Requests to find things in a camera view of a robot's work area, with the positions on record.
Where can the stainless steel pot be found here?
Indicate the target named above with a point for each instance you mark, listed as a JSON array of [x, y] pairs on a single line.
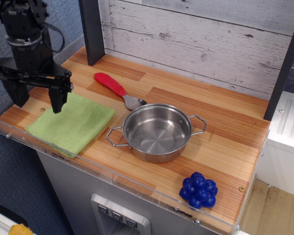
[[158, 133]]

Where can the blue toy grape bunch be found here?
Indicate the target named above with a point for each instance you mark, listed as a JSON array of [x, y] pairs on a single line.
[[199, 191]]

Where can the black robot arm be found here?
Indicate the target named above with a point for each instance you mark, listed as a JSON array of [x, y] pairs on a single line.
[[25, 18]]

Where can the red handled metal spoon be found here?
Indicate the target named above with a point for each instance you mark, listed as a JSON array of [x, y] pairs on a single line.
[[131, 102]]

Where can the dark right upright post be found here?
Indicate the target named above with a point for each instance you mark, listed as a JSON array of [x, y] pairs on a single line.
[[281, 81]]

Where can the dark left upright post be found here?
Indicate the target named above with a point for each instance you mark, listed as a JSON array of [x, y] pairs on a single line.
[[91, 23]]

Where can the silver button control panel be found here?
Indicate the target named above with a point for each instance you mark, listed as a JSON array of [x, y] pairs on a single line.
[[115, 219]]

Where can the dark upright post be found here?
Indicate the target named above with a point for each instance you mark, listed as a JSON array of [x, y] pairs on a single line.
[[281, 81], [91, 23]]

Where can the yellow object bottom left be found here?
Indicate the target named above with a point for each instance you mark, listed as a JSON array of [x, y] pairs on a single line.
[[20, 229]]

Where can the green folded cloth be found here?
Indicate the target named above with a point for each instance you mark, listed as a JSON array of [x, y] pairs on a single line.
[[70, 130]]

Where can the white ridged appliance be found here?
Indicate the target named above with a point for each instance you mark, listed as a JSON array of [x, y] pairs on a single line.
[[276, 163]]

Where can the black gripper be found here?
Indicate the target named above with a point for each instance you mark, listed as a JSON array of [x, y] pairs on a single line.
[[32, 63]]

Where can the clear acrylic guard rail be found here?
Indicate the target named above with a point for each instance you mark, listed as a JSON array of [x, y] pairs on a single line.
[[151, 190]]

